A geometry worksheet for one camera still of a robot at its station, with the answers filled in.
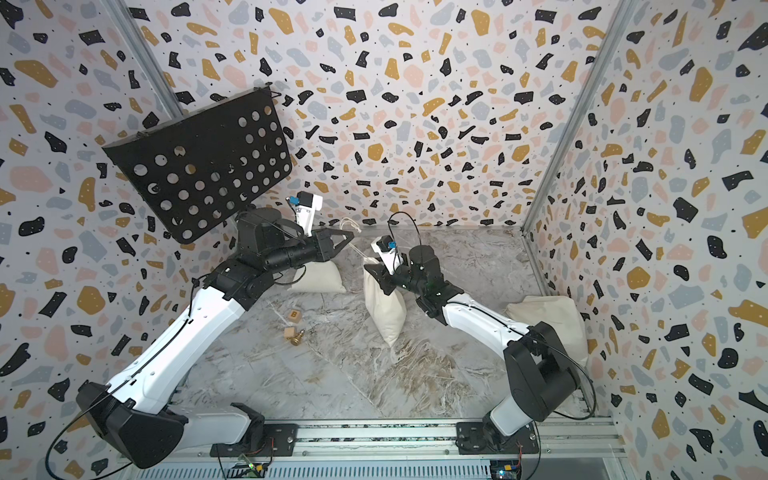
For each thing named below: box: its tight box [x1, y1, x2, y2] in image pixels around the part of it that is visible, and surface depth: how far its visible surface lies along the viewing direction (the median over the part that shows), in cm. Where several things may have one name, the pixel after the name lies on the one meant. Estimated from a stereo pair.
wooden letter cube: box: [288, 309, 301, 323], surface depth 97 cm
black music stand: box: [102, 84, 293, 244], surface depth 72 cm
